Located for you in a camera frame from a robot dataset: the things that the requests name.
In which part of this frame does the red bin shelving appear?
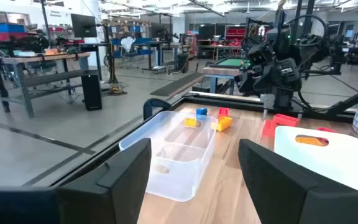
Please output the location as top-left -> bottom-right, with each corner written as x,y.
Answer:
224,24 -> 247,41

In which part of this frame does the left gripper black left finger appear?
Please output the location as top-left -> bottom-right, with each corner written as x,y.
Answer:
0,138 -> 152,224

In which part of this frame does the grey metal bracket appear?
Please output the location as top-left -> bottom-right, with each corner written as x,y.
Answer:
260,93 -> 275,121

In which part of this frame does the black computer tower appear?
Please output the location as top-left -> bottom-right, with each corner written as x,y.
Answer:
81,73 -> 103,111

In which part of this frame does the clear plastic bin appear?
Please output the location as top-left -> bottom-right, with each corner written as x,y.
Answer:
119,110 -> 219,202

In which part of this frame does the yellow toy block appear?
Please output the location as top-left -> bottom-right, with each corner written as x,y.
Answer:
211,115 -> 233,133
184,117 -> 202,128

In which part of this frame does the dark floor mat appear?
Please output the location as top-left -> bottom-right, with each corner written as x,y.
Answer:
149,72 -> 204,97

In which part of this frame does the red storage crate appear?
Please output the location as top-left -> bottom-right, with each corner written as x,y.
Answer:
0,32 -> 27,41

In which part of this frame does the blue toy block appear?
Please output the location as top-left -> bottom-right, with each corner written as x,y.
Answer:
196,107 -> 208,121

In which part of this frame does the black arched clamp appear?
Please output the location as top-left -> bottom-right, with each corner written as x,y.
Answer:
142,98 -> 172,121

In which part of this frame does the white plastic bin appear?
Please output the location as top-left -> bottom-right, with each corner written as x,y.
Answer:
273,126 -> 358,193

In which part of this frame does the blue storage crate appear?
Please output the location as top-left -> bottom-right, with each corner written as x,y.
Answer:
0,22 -> 26,34

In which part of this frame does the office chair with white cloth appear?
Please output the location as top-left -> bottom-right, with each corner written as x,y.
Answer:
119,36 -> 140,69

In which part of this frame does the grey wooden-top workbench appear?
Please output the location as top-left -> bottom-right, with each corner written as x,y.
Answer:
0,51 -> 101,119

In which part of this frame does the green-topped table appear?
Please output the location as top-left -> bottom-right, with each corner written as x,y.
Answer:
203,57 -> 251,95

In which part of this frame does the black aluminium table frame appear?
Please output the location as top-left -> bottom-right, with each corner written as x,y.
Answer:
22,92 -> 358,187

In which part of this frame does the black office desk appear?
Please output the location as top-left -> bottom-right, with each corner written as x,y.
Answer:
135,40 -> 192,74

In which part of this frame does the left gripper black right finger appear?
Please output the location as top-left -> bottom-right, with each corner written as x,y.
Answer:
237,138 -> 358,224

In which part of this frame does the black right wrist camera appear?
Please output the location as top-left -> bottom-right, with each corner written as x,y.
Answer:
247,43 -> 273,65

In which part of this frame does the black computer monitor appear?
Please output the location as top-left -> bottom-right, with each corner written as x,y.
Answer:
70,13 -> 98,39

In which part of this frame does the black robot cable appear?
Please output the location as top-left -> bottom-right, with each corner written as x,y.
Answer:
286,14 -> 328,47

